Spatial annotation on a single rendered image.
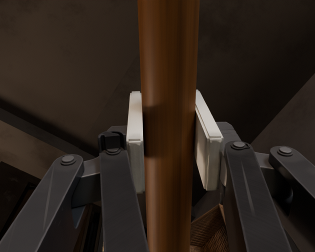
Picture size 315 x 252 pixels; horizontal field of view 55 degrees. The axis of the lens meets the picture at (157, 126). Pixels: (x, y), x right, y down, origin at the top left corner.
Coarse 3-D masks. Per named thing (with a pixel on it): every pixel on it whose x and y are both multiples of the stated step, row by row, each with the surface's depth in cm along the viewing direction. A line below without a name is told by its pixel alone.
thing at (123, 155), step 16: (112, 144) 13; (112, 160) 12; (128, 160) 12; (112, 176) 11; (128, 176) 11; (112, 192) 10; (128, 192) 10; (112, 208) 10; (128, 208) 10; (112, 224) 9; (128, 224) 9; (112, 240) 9; (128, 240) 8; (144, 240) 8
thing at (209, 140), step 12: (204, 108) 17; (204, 120) 15; (204, 132) 14; (216, 132) 14; (204, 144) 14; (216, 144) 14; (204, 156) 14; (216, 156) 14; (204, 168) 15; (216, 168) 14; (204, 180) 15; (216, 180) 15
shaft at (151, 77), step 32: (160, 0) 13; (192, 0) 14; (160, 32) 14; (192, 32) 14; (160, 64) 15; (192, 64) 15; (160, 96) 15; (192, 96) 16; (160, 128) 16; (192, 128) 17; (160, 160) 17; (192, 160) 18; (160, 192) 18; (160, 224) 19
